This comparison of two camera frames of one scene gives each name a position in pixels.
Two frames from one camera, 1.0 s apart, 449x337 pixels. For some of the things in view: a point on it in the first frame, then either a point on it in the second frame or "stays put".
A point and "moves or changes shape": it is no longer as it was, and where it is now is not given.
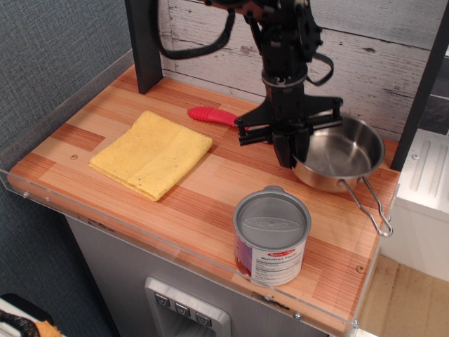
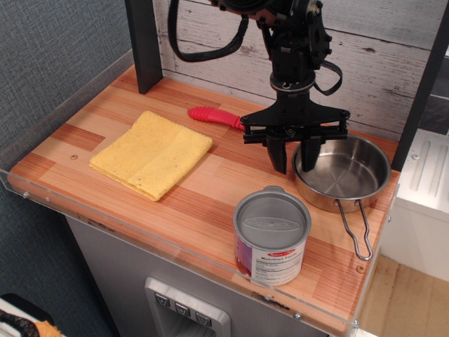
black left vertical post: [143, 22] stays put
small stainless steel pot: [342, 149] moves or changes shape
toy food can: [270, 227] stays put
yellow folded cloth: [151, 156] stays put
